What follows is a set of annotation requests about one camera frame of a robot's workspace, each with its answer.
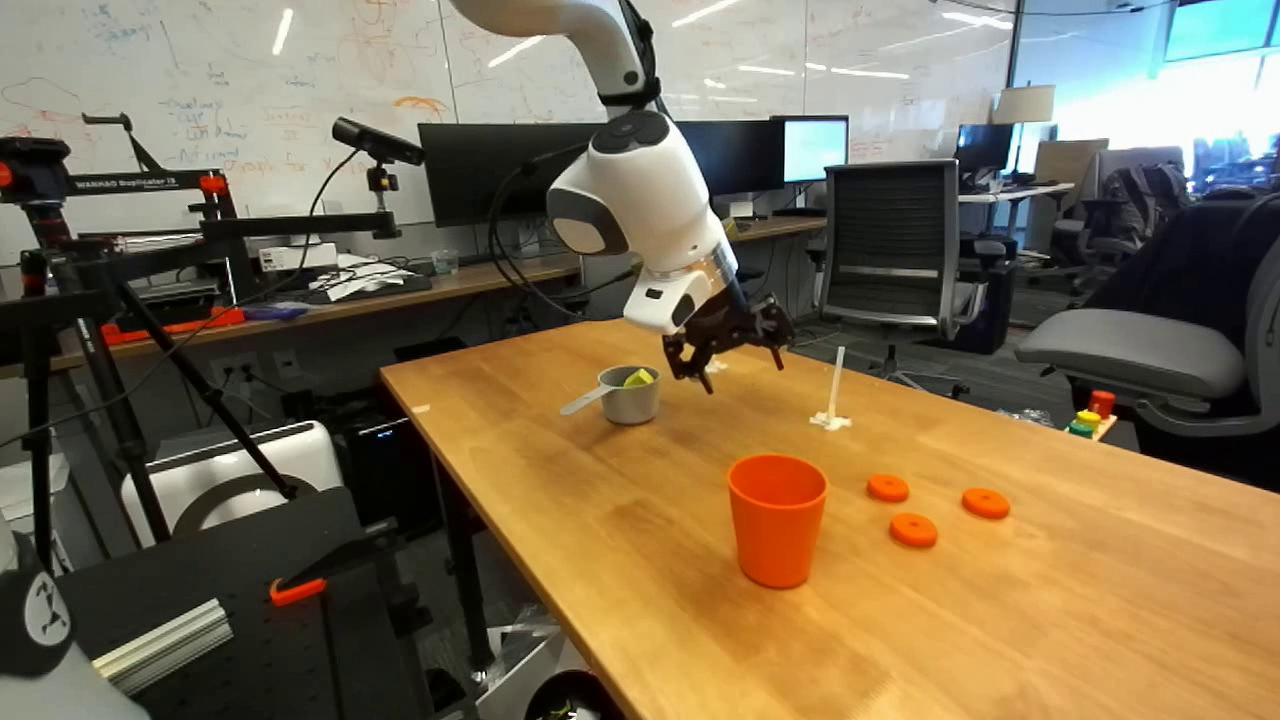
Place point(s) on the colourful stacking toy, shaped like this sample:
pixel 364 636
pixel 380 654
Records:
pixel 1102 403

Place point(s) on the orange disc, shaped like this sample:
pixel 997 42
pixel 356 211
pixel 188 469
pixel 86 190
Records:
pixel 913 530
pixel 891 490
pixel 986 503

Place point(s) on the grey measuring cup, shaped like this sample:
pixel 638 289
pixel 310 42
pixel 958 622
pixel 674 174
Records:
pixel 627 406

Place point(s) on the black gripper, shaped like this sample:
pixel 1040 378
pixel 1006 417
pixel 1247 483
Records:
pixel 721 323

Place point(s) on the black tripod rig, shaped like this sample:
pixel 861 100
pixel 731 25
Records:
pixel 126 183

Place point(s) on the monitor with white screen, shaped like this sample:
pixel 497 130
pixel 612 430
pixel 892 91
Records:
pixel 814 151

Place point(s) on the white papers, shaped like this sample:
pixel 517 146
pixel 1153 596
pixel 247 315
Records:
pixel 356 281

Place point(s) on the silver bar with green light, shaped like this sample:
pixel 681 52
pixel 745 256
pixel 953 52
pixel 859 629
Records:
pixel 162 644

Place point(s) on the white peg stand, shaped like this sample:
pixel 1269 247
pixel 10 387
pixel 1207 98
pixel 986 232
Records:
pixel 828 421

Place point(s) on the long wooden desk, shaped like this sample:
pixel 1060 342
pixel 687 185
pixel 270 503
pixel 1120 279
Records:
pixel 441 284

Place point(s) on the black box beside table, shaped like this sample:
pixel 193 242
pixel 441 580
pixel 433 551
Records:
pixel 385 460

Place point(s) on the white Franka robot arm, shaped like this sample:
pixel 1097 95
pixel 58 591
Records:
pixel 641 185

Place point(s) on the dark draped cover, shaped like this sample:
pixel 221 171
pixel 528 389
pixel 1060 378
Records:
pixel 1184 253

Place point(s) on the black clamp with orange tip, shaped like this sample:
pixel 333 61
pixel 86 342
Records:
pixel 299 591

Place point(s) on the orange plastic cup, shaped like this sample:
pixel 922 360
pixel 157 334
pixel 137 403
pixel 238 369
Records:
pixel 778 524

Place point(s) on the orange flat tool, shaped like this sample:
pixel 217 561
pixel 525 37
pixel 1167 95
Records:
pixel 172 325

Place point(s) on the black camera on stand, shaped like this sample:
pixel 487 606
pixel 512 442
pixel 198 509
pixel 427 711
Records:
pixel 376 143

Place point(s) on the black mesh office chair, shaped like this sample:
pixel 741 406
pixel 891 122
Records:
pixel 891 242

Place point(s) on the black cap with logo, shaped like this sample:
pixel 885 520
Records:
pixel 24 622

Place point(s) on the large black monitor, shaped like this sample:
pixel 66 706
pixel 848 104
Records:
pixel 483 174

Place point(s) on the lamp with white shade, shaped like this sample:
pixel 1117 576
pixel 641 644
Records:
pixel 1027 104

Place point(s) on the dark cart platform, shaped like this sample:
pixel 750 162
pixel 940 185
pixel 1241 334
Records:
pixel 227 561

